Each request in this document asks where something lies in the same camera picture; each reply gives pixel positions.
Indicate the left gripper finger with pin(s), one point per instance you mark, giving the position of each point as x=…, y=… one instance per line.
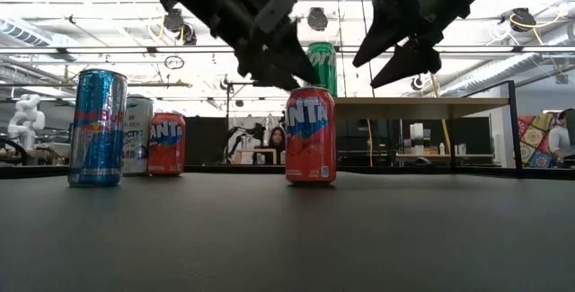
x=287, y=40
x=269, y=74

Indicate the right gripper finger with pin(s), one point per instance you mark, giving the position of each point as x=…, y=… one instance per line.
x=413, y=60
x=391, y=13

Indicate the green Sprite can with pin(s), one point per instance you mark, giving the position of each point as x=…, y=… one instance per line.
x=327, y=65

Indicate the orange Fanta can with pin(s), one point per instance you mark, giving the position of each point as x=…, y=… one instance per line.
x=310, y=139
x=167, y=148

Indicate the blue silver Red Bull can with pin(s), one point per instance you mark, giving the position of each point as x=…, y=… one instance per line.
x=96, y=126

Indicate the black background robot arm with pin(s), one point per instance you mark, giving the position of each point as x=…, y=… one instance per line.
x=256, y=131

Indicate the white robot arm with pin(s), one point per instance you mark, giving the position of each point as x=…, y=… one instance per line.
x=27, y=121

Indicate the wooden shelf board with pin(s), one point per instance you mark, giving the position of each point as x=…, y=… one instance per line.
x=404, y=107

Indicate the person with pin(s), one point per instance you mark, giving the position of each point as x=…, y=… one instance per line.
x=277, y=141
x=559, y=141

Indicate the small wooden table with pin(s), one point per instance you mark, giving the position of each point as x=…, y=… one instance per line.
x=256, y=150

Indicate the black partition panel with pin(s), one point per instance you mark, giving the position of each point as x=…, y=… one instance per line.
x=206, y=141
x=471, y=135

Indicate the long linear ceiling light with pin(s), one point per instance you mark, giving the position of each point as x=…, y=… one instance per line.
x=112, y=50

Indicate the colourful patchwork quilt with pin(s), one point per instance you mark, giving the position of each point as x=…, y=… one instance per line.
x=534, y=139

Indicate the silver ventilation duct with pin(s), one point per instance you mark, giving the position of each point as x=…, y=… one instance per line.
x=27, y=36
x=503, y=69

